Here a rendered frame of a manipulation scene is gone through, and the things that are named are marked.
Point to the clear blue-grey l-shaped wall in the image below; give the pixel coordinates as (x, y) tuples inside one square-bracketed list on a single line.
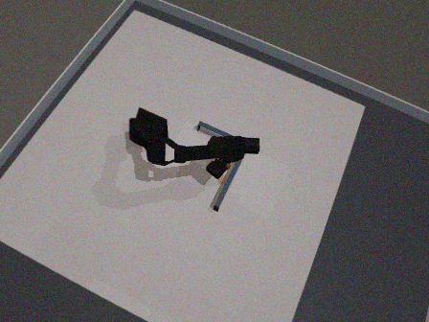
[(233, 171)]

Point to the clear l-shaped low wall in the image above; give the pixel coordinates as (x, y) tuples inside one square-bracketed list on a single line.
[(210, 133)]

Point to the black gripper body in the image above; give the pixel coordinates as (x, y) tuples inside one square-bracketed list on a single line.
[(217, 169)]

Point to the translucent orange ball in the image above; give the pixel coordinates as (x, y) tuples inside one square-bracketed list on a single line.
[(222, 179)]

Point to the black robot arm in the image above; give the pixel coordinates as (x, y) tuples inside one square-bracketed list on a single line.
[(228, 148)]

